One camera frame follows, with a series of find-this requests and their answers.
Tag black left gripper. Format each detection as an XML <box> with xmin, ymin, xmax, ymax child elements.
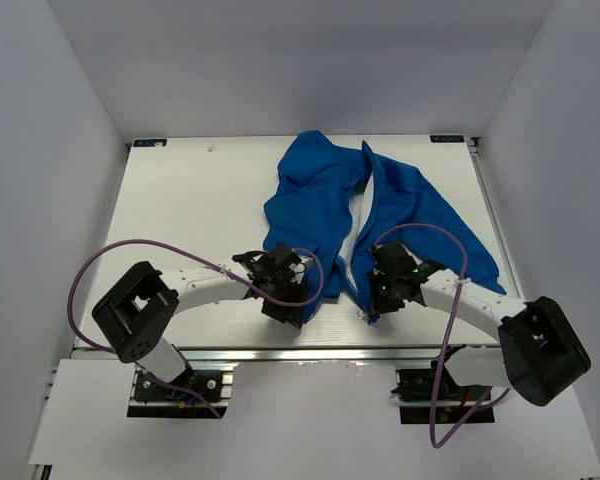
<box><xmin>261</xmin><ymin>275</ymin><xmax>311</xmax><ymax>329</ymax></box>

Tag blue zip-up jacket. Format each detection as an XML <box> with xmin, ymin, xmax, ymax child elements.
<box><xmin>263</xmin><ymin>130</ymin><xmax>505</xmax><ymax>312</ymax></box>

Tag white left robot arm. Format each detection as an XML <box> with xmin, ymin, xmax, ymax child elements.
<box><xmin>92</xmin><ymin>243</ymin><xmax>310</xmax><ymax>399</ymax></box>

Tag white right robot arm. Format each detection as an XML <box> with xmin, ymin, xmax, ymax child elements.
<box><xmin>369</xmin><ymin>241</ymin><xmax>592</xmax><ymax>407</ymax></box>

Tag blue right corner label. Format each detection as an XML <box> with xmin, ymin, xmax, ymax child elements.
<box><xmin>429</xmin><ymin>134</ymin><xmax>465</xmax><ymax>144</ymax></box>

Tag blue corner label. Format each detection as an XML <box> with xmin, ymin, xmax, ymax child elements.
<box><xmin>132</xmin><ymin>138</ymin><xmax>167</xmax><ymax>148</ymax></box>
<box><xmin>429</xmin><ymin>134</ymin><xmax>465</xmax><ymax>144</ymax></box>

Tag blue left corner label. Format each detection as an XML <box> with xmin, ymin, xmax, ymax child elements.
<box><xmin>132</xmin><ymin>138</ymin><xmax>167</xmax><ymax>148</ymax></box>

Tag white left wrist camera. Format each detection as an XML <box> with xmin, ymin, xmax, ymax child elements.
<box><xmin>295</xmin><ymin>255</ymin><xmax>314</xmax><ymax>274</ymax></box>

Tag aluminium table front rail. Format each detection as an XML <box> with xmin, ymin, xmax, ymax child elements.
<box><xmin>69</xmin><ymin>344</ymin><xmax>486</xmax><ymax>365</ymax></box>

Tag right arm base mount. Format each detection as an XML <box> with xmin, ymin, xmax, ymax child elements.
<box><xmin>391</xmin><ymin>368</ymin><xmax>484</xmax><ymax>425</ymax></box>

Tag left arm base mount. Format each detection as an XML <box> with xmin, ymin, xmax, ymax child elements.
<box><xmin>127</xmin><ymin>367</ymin><xmax>233</xmax><ymax>420</ymax></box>

